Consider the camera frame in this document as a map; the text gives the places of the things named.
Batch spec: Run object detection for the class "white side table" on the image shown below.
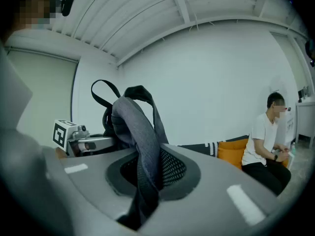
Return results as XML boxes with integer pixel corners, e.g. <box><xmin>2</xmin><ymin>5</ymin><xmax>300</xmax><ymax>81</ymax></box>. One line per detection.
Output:
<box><xmin>294</xmin><ymin>99</ymin><xmax>315</xmax><ymax>144</ymax></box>

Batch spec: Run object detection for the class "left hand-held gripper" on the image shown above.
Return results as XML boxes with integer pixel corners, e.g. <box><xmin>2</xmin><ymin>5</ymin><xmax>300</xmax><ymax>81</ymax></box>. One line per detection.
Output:
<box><xmin>52</xmin><ymin>118</ymin><xmax>118</xmax><ymax>157</ymax></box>

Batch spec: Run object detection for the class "black head-mounted camera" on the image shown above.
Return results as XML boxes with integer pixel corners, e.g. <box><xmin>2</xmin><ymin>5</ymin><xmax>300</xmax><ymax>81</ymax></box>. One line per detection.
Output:
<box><xmin>61</xmin><ymin>0</ymin><xmax>77</xmax><ymax>17</ymax></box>

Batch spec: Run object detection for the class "person's head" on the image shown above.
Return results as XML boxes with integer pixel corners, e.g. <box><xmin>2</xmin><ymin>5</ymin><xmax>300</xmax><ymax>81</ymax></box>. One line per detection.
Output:
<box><xmin>0</xmin><ymin>0</ymin><xmax>62</xmax><ymax>34</ymax></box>

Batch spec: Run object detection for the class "dark garment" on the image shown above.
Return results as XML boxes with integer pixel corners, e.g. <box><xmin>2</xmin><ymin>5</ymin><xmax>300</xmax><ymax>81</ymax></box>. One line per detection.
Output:
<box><xmin>91</xmin><ymin>79</ymin><xmax>173</xmax><ymax>232</ymax></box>

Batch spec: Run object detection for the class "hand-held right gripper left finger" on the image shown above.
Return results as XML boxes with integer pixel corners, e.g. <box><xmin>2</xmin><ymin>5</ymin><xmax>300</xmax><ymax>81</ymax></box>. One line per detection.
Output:
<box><xmin>58</xmin><ymin>147</ymin><xmax>139</xmax><ymax>236</ymax></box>

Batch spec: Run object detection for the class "black white patterned sofa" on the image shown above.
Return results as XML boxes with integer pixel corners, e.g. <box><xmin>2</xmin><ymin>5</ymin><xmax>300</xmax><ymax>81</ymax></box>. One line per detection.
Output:
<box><xmin>177</xmin><ymin>135</ymin><xmax>249</xmax><ymax>157</ymax></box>

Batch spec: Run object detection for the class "orange sofa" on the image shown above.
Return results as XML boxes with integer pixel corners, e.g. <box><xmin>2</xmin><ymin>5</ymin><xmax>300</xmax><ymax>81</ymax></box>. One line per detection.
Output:
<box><xmin>177</xmin><ymin>134</ymin><xmax>290</xmax><ymax>171</ymax></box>

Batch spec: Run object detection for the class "orange cushion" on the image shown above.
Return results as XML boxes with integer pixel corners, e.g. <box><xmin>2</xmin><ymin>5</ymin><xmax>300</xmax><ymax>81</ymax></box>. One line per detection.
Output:
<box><xmin>219</xmin><ymin>138</ymin><xmax>250</xmax><ymax>150</ymax></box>
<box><xmin>217</xmin><ymin>147</ymin><xmax>245</xmax><ymax>170</ymax></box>

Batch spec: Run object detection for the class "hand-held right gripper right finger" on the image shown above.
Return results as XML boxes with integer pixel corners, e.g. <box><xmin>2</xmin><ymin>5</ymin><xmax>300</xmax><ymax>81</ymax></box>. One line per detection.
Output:
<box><xmin>140</xmin><ymin>143</ymin><xmax>282</xmax><ymax>236</ymax></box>

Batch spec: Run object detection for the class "person's beige shirt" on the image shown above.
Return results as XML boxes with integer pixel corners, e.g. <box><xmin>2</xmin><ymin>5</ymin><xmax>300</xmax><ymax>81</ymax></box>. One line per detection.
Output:
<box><xmin>0</xmin><ymin>30</ymin><xmax>50</xmax><ymax>236</ymax></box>

